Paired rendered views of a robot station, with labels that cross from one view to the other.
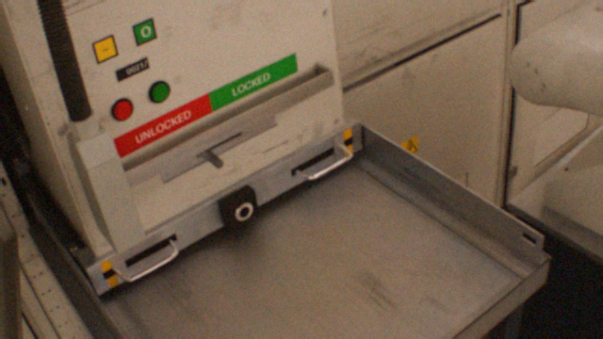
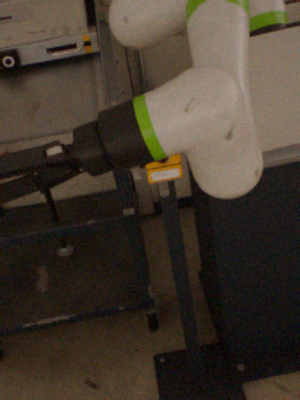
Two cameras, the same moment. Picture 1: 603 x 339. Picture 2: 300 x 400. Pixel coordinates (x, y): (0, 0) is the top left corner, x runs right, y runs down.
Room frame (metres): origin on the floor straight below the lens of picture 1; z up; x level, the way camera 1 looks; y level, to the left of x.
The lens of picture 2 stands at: (-0.44, -1.11, 1.61)
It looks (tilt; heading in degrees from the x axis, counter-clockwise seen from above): 37 degrees down; 33
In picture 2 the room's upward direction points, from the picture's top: 11 degrees counter-clockwise
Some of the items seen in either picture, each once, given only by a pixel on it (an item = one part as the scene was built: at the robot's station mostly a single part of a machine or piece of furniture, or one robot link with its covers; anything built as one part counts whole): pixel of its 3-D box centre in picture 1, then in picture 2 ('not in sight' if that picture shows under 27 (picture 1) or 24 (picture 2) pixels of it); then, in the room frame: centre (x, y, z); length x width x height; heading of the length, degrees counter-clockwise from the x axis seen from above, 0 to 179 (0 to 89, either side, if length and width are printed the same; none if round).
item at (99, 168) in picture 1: (104, 185); not in sight; (0.70, 0.26, 1.09); 0.08 x 0.05 x 0.17; 33
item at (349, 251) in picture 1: (265, 259); (14, 91); (0.81, 0.08, 0.82); 0.68 x 0.62 x 0.06; 33
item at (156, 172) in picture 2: not in sight; (161, 154); (0.57, -0.52, 0.85); 0.08 x 0.08 x 0.10; 33
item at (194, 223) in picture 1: (227, 197); (9, 54); (0.89, 0.13, 0.90); 0.54 x 0.05 x 0.06; 123
